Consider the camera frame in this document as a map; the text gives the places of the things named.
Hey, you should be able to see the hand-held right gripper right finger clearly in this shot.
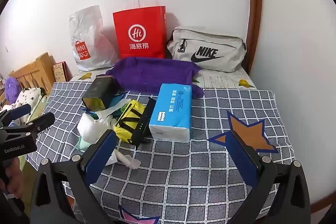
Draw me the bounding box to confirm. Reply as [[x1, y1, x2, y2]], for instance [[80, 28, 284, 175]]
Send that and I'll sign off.
[[226, 110, 311, 224]]

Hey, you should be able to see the person's left hand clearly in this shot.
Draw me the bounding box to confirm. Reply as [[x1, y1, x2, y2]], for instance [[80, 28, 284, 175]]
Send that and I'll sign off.
[[4, 156, 26, 199]]

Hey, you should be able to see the black watch strap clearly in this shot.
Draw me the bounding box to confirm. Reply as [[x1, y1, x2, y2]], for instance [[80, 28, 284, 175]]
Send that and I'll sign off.
[[131, 97, 157, 146]]

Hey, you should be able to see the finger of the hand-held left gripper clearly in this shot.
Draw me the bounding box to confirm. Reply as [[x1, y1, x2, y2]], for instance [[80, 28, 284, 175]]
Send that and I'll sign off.
[[0, 104, 32, 126], [0, 112, 55, 137]]

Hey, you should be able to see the red paper bag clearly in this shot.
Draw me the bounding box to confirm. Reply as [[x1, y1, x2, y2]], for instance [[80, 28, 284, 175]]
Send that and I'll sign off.
[[113, 0, 166, 60]]

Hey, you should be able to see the white wipe sachet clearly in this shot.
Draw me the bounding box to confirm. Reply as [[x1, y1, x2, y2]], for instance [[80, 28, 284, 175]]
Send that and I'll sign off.
[[109, 148, 142, 170]]

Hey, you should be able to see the white dotted pillow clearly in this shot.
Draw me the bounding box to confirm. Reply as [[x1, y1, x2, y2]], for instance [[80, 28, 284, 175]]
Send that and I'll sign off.
[[14, 88, 44, 114]]

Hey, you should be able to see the patterned box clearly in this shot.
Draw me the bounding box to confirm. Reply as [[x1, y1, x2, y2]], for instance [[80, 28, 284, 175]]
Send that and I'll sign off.
[[52, 62, 69, 83]]

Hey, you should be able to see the brown wooden door frame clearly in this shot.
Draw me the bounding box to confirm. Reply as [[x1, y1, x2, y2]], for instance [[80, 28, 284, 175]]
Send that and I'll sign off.
[[247, 0, 263, 77]]

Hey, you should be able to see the wooden headboard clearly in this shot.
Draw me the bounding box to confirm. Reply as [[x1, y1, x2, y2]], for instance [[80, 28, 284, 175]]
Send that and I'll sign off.
[[9, 52, 57, 96]]

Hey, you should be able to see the grey waist bag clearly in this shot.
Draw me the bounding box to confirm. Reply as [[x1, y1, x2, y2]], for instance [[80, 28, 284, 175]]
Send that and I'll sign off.
[[167, 26, 247, 73]]

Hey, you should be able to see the yellow pouch with black straps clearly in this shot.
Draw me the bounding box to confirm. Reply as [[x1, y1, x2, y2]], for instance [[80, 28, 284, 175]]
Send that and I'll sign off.
[[114, 100, 146, 143]]

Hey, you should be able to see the grey checkered blanket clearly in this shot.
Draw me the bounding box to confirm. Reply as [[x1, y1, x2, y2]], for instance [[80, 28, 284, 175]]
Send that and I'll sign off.
[[26, 81, 296, 224]]

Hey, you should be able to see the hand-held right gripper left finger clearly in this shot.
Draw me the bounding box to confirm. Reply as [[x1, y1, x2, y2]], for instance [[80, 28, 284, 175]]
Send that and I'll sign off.
[[31, 129, 118, 224]]

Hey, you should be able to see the blue tissue pack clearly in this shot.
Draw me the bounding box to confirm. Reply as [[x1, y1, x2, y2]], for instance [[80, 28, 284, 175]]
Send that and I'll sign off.
[[149, 83, 193, 142]]

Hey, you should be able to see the white glove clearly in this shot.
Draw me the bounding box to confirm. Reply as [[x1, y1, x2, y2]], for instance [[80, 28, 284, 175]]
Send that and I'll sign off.
[[96, 99, 132, 132], [77, 112, 105, 142]]

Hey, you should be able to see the dark tin box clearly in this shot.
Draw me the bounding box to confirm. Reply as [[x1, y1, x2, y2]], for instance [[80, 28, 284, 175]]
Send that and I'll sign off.
[[81, 76, 121, 111]]

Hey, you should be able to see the purple towel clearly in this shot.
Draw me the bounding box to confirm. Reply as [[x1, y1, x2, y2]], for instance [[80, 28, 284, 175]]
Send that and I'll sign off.
[[105, 57, 205, 98]]

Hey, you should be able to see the light green cloth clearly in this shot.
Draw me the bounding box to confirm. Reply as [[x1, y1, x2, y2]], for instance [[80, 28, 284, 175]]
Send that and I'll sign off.
[[78, 136, 92, 152]]

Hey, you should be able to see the purple plush toy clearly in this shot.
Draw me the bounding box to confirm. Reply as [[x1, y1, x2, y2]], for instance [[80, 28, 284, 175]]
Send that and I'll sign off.
[[4, 76, 21, 104]]

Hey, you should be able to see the white plastic shopping bag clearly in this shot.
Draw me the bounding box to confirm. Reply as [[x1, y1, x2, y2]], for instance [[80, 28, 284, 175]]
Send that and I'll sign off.
[[69, 5, 120, 72]]

